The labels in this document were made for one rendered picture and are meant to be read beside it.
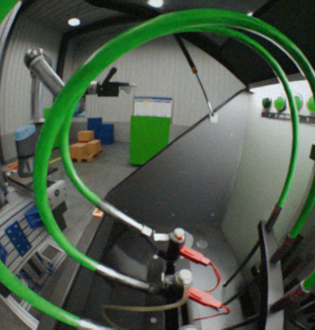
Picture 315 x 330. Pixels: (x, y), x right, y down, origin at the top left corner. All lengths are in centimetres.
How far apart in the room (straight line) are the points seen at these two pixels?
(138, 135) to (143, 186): 296
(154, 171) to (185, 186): 13
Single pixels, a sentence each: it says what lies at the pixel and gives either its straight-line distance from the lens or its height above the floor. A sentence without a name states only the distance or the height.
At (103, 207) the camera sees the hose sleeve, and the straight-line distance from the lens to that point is 22.
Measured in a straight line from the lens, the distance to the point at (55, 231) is 17.
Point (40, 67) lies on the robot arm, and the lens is 75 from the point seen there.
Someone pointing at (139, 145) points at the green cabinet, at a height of 57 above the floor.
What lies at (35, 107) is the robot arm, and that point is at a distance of 87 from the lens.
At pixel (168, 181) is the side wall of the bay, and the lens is 53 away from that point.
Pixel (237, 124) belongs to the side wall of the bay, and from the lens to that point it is 55.
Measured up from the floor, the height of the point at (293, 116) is 132.
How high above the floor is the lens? 128
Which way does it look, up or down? 19 degrees down
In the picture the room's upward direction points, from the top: 4 degrees clockwise
